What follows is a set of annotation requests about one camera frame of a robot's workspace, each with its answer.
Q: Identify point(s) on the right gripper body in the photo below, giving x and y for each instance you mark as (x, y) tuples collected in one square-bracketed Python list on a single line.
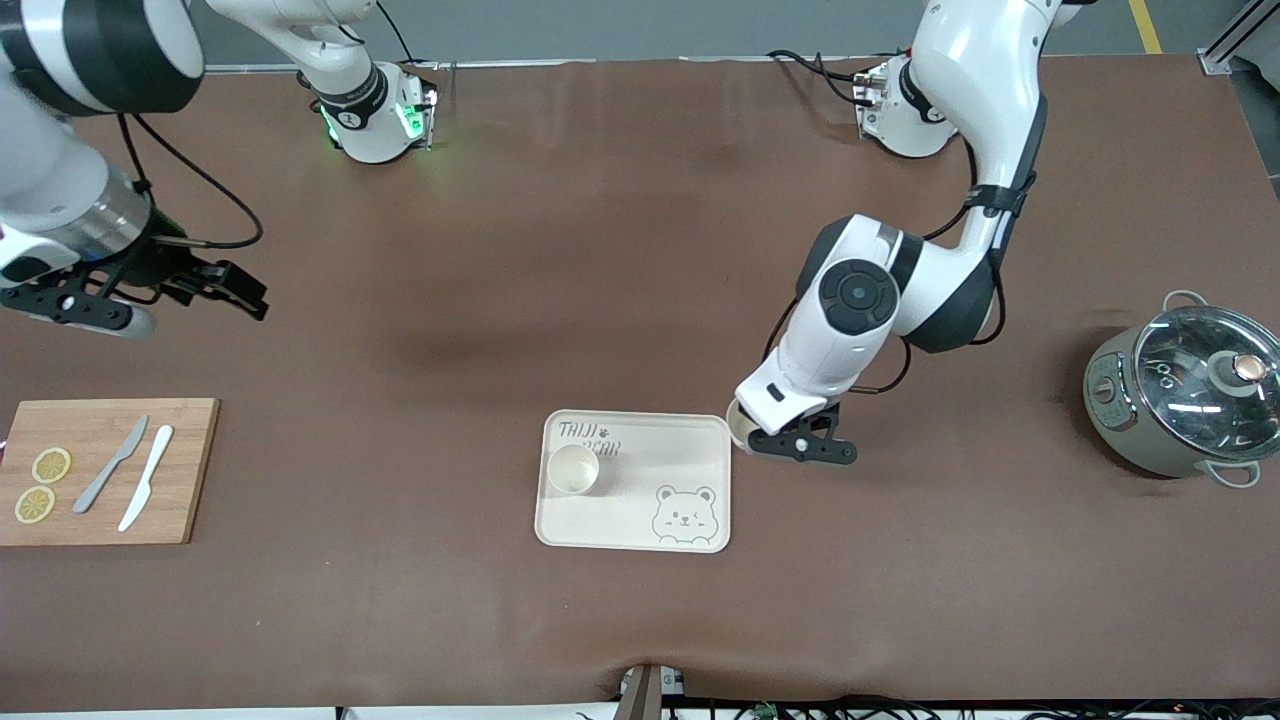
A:
[(160, 266)]

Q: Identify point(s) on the white IKEA cup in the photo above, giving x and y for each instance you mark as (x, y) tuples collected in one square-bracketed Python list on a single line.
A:
[(573, 470), (740, 430)]

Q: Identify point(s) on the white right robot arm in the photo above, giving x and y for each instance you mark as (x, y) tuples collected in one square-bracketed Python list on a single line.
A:
[(40, 170)]

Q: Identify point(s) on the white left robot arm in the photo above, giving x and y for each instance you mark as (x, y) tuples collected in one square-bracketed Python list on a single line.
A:
[(980, 80)]

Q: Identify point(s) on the cream tray with bear print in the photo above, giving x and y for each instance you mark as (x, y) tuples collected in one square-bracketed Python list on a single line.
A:
[(620, 520)]

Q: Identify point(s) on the grey plastic knife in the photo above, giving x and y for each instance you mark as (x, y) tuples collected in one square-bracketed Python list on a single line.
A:
[(110, 465)]

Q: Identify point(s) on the white plastic knife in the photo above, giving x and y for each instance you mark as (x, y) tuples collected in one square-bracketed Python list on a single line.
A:
[(145, 478)]

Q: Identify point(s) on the brown table cover mat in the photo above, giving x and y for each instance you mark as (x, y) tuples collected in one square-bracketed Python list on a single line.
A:
[(640, 250)]

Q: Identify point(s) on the lemon slice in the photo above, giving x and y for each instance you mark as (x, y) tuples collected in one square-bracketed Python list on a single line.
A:
[(35, 504), (51, 465)]

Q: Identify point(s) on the bamboo cutting board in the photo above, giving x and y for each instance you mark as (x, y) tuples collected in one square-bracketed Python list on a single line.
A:
[(100, 520)]

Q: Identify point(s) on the grey-green electric cooking pot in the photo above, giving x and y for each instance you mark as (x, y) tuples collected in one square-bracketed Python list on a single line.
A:
[(1130, 440)]

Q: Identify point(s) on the glass pot lid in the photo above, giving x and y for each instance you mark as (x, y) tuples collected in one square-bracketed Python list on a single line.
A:
[(1190, 390)]

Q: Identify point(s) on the table edge clamp bracket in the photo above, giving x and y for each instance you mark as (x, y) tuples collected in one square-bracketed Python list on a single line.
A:
[(640, 700)]

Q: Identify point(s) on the aluminium frame profile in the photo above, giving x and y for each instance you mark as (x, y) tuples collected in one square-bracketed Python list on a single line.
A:
[(1235, 35)]

